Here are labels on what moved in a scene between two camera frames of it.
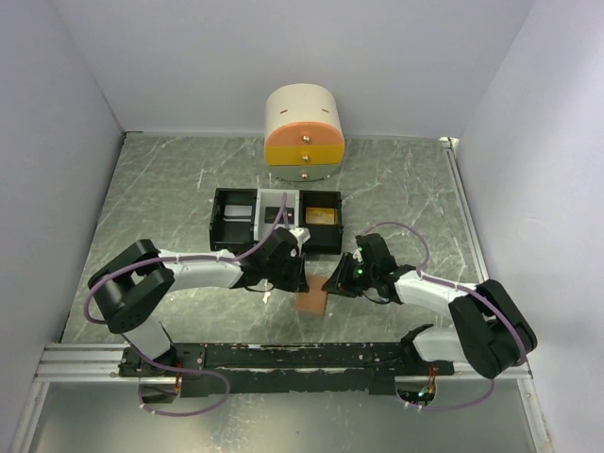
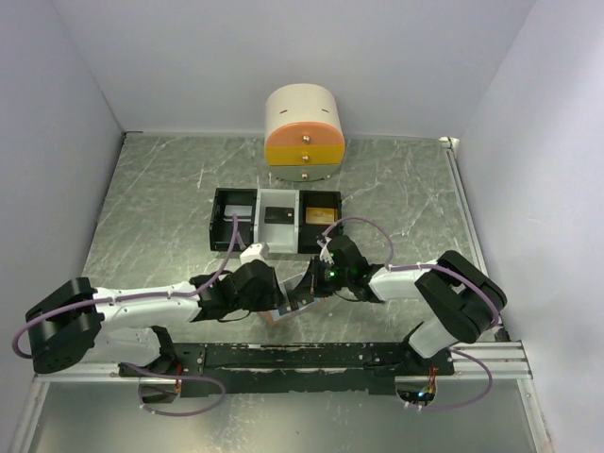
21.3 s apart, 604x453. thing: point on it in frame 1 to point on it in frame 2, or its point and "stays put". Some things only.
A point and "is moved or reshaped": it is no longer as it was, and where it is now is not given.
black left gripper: (298, 281) to (274, 296)
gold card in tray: (320, 215) stays put
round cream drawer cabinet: (303, 136) stays put
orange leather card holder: (314, 300) is moved or reshaped
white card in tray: (238, 210) stays put
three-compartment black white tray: (243, 215) stays put
